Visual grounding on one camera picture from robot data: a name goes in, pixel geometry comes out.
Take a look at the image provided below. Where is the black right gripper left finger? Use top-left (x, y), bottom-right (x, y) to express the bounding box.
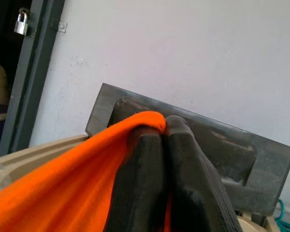
top-left (103, 126), bottom-right (170, 232)

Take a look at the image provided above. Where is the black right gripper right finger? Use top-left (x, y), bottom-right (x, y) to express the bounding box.
top-left (162, 115), bottom-right (244, 232)

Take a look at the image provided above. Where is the orange cloth garment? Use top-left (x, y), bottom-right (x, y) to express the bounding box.
top-left (0, 111), bottom-right (173, 232)

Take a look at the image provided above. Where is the dark grey washer lid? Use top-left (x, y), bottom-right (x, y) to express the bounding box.
top-left (85, 83), bottom-right (290, 218)

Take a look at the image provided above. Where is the metal hasp plate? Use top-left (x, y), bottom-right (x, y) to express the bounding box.
top-left (51, 18), bottom-right (68, 34)

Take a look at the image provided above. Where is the silver padlock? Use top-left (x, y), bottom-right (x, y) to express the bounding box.
top-left (14, 7), bottom-right (29, 36)

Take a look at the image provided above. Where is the teal green rope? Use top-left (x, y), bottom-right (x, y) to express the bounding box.
top-left (274, 199), bottom-right (290, 232)

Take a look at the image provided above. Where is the dark grey door frame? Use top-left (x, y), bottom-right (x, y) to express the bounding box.
top-left (0, 0), bottom-right (66, 158)

